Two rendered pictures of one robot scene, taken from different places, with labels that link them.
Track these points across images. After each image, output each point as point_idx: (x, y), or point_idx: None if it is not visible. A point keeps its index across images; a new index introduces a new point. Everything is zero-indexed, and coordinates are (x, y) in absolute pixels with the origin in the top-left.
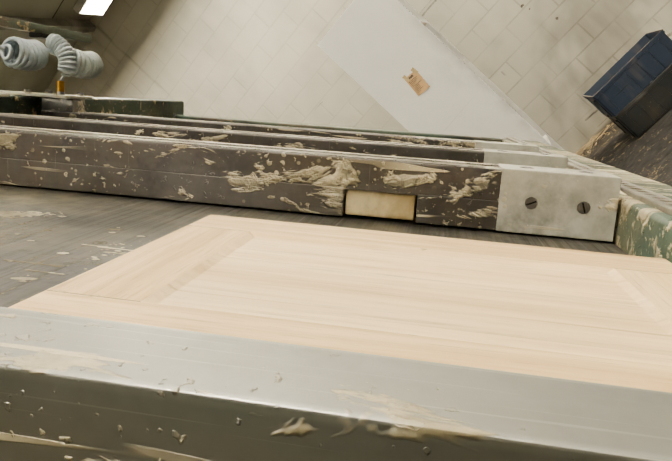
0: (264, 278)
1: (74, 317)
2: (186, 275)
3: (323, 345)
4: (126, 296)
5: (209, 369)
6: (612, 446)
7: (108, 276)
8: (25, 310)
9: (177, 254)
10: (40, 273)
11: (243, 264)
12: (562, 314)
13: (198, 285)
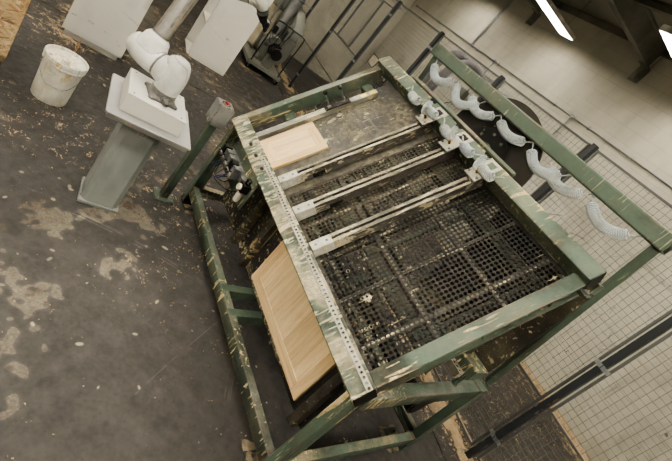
0: (305, 137)
1: (301, 120)
2: (310, 133)
3: (292, 131)
4: (309, 128)
5: (291, 121)
6: (274, 126)
7: (314, 129)
8: (304, 119)
9: (315, 135)
10: (327, 131)
11: (309, 138)
12: (280, 146)
13: (308, 133)
